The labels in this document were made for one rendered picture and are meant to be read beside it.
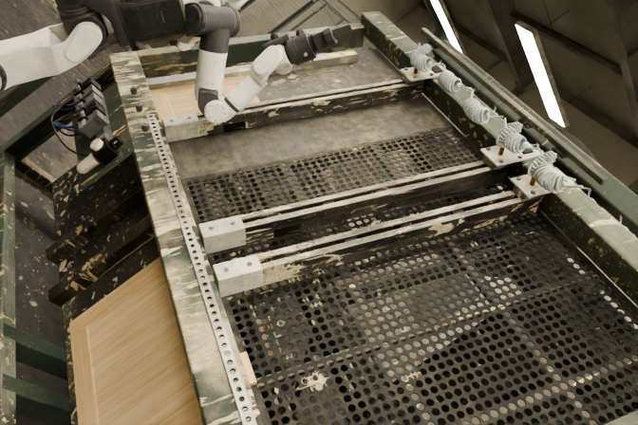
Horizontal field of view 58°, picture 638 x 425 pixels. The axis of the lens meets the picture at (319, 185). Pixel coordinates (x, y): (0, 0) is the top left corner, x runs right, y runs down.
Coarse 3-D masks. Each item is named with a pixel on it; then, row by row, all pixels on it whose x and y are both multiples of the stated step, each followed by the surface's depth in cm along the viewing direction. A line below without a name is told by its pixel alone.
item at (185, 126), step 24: (408, 72) 241; (432, 72) 242; (312, 96) 229; (336, 96) 230; (360, 96) 233; (384, 96) 238; (408, 96) 243; (168, 120) 211; (192, 120) 211; (240, 120) 219; (264, 120) 223
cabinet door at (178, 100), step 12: (180, 84) 241; (192, 84) 242; (228, 84) 243; (156, 96) 233; (168, 96) 234; (180, 96) 235; (192, 96) 235; (156, 108) 226; (168, 108) 227; (180, 108) 228; (192, 108) 228
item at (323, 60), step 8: (320, 56) 262; (328, 56) 263; (336, 56) 263; (344, 56) 264; (352, 56) 265; (304, 64) 258; (312, 64) 260; (320, 64) 261; (328, 64) 263; (336, 64) 265; (224, 72) 247; (232, 72) 247; (240, 72) 248; (248, 72) 250; (272, 72) 255; (152, 80) 239; (160, 80) 239; (168, 80) 239; (176, 80) 240; (184, 80) 241; (192, 80) 242; (152, 88) 238
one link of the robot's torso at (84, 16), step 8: (64, 16) 180; (72, 16) 179; (80, 16) 179; (88, 16) 180; (96, 16) 183; (64, 24) 182; (72, 24) 180; (96, 24) 183; (104, 24) 189; (104, 32) 186; (104, 40) 189
